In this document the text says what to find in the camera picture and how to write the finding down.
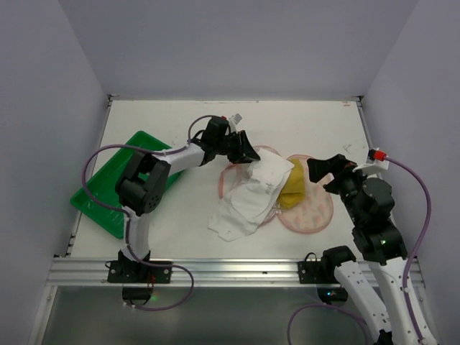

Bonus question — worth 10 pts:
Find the yellow bra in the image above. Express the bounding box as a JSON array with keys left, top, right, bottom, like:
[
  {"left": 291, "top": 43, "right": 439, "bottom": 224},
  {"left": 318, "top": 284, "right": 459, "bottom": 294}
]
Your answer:
[{"left": 277, "top": 158, "right": 305, "bottom": 210}]

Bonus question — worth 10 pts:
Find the floral pink laundry bag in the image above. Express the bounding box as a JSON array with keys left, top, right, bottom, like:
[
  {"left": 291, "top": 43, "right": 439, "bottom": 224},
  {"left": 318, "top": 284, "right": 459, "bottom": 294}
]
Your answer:
[{"left": 217, "top": 144, "right": 334, "bottom": 235}]

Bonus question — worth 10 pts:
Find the white bra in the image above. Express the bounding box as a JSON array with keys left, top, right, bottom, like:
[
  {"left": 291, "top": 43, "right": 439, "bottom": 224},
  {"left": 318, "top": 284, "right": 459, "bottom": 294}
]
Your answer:
[{"left": 208, "top": 147, "right": 294, "bottom": 242}]

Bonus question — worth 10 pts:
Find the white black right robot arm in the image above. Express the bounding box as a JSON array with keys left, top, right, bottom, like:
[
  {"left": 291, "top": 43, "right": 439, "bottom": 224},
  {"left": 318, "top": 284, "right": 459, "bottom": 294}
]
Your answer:
[{"left": 307, "top": 149, "right": 437, "bottom": 344}]

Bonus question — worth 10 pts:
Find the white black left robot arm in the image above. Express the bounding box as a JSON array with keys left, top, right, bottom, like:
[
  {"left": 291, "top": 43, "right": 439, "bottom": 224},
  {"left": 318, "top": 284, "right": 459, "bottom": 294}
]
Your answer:
[{"left": 115, "top": 114, "right": 260, "bottom": 263}]

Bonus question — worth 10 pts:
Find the green plastic tray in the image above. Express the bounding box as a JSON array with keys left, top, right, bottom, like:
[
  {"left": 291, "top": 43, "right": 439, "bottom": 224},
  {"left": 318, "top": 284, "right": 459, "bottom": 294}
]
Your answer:
[{"left": 70, "top": 131, "right": 170, "bottom": 239}]

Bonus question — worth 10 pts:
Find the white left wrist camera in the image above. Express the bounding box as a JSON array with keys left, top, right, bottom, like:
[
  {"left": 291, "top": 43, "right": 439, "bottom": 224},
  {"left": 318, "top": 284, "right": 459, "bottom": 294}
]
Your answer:
[{"left": 223, "top": 114, "right": 242, "bottom": 133}]

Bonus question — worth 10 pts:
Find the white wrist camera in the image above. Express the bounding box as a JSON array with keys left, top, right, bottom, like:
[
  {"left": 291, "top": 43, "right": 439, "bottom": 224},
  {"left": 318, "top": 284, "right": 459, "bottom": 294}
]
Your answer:
[
  {"left": 353, "top": 149, "right": 390, "bottom": 177},
  {"left": 223, "top": 114, "right": 242, "bottom": 133}
]

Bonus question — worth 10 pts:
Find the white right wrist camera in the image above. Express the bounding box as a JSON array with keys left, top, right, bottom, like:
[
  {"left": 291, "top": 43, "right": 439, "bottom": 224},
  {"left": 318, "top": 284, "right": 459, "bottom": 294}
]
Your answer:
[{"left": 353, "top": 149, "right": 390, "bottom": 177}]

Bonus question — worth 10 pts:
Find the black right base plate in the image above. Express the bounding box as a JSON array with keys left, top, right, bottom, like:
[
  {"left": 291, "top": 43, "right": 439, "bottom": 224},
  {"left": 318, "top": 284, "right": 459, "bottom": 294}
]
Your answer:
[{"left": 297, "top": 261, "right": 339, "bottom": 285}]

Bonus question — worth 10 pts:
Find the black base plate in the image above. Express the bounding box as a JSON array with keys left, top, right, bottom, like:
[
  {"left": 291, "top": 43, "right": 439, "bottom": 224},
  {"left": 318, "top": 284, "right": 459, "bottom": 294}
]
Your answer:
[
  {"left": 297, "top": 261, "right": 339, "bottom": 285},
  {"left": 105, "top": 259, "right": 172, "bottom": 284}
]

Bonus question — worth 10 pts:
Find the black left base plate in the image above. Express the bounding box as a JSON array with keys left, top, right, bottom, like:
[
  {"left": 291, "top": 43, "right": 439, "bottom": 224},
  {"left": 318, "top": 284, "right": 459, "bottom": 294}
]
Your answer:
[{"left": 105, "top": 259, "right": 172, "bottom": 284}]

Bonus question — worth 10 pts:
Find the aluminium front rail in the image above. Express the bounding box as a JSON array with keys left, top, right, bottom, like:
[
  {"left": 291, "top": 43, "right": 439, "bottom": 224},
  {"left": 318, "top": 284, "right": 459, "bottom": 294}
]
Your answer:
[{"left": 45, "top": 255, "right": 425, "bottom": 288}]

